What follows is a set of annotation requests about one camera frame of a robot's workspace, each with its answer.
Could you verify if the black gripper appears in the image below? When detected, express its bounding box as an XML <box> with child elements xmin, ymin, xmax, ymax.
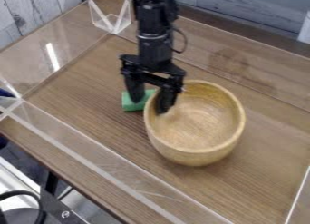
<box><xmin>121</xmin><ymin>32</ymin><xmax>187</xmax><ymax>114</ymax></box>

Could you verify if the green block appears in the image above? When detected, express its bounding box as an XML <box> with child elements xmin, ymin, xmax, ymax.
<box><xmin>122</xmin><ymin>89</ymin><xmax>157</xmax><ymax>112</ymax></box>

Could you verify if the brown wooden bowl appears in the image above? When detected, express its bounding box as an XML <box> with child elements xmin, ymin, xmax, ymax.
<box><xmin>143</xmin><ymin>80</ymin><xmax>246</xmax><ymax>167</ymax></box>

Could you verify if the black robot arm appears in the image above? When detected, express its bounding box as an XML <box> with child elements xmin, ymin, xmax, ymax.
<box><xmin>121</xmin><ymin>0</ymin><xmax>187</xmax><ymax>114</ymax></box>

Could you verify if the black table leg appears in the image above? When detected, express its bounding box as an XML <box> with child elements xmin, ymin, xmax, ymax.
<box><xmin>46</xmin><ymin>172</ymin><xmax>59</xmax><ymax>195</ymax></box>

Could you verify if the clear acrylic corner bracket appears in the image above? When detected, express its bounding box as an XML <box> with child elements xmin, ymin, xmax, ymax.
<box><xmin>87</xmin><ymin>0</ymin><xmax>133</xmax><ymax>34</ymax></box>

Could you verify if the clear acrylic front wall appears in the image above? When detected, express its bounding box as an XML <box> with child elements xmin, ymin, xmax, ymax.
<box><xmin>0</xmin><ymin>79</ymin><xmax>235</xmax><ymax>224</ymax></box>

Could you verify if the grey metal bracket with screw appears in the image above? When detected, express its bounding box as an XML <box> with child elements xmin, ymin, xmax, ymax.
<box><xmin>40</xmin><ymin>193</ymin><xmax>90</xmax><ymax>224</ymax></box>

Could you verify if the black cable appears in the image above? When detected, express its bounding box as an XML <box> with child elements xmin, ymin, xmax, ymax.
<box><xmin>0</xmin><ymin>190</ymin><xmax>48</xmax><ymax>224</ymax></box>

